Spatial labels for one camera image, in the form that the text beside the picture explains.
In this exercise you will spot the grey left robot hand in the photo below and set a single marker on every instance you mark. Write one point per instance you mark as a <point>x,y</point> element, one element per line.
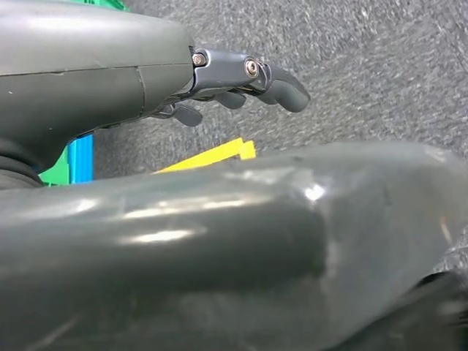
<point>91,63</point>

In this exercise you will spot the green plastic crate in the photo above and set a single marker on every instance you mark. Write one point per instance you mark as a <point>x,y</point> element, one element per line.
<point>106,4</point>
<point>56,172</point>

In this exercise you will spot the blue metal shelf rack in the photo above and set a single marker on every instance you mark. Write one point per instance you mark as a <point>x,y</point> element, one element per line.
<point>81,160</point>

